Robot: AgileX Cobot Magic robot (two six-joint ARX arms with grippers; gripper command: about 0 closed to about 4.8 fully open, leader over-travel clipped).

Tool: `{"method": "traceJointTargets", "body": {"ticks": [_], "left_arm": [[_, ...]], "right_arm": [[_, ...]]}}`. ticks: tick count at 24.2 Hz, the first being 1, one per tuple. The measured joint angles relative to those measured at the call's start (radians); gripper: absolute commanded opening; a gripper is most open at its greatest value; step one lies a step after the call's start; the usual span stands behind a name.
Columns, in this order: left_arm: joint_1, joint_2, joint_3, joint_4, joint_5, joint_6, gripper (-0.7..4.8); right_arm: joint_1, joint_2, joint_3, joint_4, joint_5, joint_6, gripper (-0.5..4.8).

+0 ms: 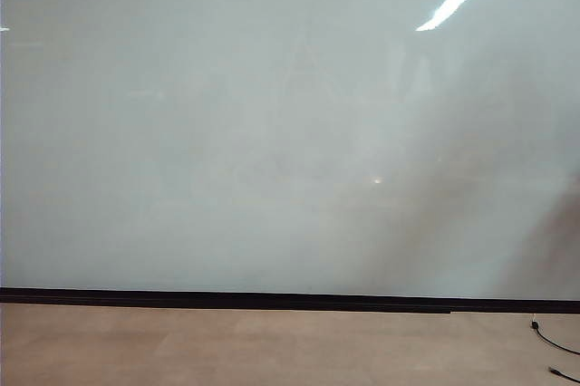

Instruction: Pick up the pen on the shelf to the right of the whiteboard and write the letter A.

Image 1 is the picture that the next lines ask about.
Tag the black whiteboard pen tray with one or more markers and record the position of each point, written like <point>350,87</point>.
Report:
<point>272,301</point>

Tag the white glass whiteboard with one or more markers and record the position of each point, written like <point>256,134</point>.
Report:
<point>226,132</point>

